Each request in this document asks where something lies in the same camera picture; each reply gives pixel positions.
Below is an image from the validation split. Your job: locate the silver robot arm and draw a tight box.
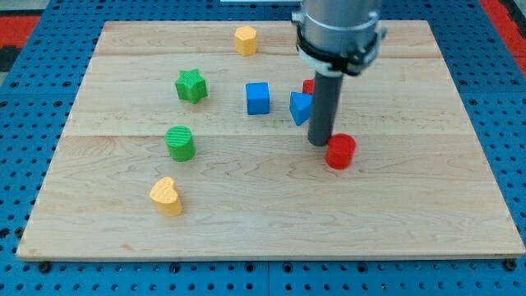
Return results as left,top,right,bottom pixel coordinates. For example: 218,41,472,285
291,0,386,77

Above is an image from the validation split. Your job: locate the blue cube block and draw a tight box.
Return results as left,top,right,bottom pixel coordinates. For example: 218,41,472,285
246,82,270,115

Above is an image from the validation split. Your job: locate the blue triangle block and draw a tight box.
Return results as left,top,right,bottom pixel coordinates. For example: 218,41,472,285
289,92,312,126

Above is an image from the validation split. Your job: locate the wooden board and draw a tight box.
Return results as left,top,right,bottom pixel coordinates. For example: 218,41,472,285
17,21,525,261

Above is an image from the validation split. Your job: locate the red block behind rod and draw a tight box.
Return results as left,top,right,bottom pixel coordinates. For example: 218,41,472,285
302,79,315,95

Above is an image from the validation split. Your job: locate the red cylinder block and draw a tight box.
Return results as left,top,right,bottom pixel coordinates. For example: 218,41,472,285
325,133,357,169

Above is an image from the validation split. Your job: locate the green cylinder block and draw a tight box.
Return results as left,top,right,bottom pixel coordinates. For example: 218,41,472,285
164,126,196,162

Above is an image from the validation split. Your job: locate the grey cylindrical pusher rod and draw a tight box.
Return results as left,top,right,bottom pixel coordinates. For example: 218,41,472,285
307,72,343,146

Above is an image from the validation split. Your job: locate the green star block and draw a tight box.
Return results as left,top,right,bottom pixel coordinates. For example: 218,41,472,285
175,68,208,104

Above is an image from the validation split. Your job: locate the yellow heart block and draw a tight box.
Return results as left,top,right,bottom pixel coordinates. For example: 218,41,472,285
150,177,183,216

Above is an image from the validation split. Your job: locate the yellow hexagon block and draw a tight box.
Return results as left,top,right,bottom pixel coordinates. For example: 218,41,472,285
234,26,258,56

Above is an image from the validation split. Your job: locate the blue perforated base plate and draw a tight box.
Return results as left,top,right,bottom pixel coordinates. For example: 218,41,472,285
1,0,525,295

